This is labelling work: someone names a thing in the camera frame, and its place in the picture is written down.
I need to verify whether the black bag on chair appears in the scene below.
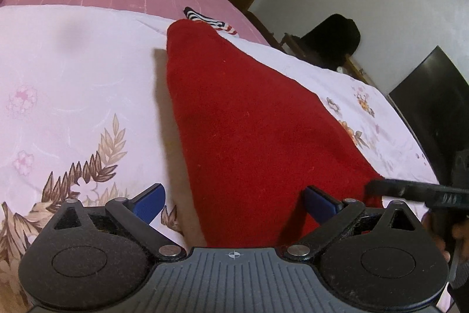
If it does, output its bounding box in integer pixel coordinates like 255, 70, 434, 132
300, 13, 361, 60

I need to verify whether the white floral bed quilt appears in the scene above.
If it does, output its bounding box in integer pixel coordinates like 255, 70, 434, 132
0, 4, 453, 313

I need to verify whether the black flat screen television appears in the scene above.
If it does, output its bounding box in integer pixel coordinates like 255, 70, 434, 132
390, 47, 468, 186

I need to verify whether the red embellished knit sweater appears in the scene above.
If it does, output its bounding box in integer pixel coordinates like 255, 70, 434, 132
167, 20, 378, 248

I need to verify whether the person right hand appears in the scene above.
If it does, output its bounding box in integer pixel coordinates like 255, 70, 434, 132
420, 211, 469, 264

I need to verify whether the striped folded garment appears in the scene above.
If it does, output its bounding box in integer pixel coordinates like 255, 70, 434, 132
183, 6, 239, 37

